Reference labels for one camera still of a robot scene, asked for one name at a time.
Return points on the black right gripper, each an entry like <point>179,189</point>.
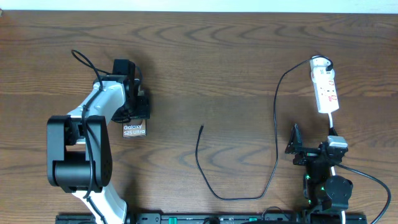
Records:
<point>295,144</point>

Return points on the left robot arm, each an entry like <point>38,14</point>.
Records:
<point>79,157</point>

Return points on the white power strip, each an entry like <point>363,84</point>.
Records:
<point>325,89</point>

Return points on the white USB charger plug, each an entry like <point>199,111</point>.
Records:
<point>321,61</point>

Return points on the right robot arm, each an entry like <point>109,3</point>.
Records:
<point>328,194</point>

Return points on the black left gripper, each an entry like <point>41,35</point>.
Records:
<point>143,112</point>

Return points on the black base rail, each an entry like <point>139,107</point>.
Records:
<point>156,218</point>

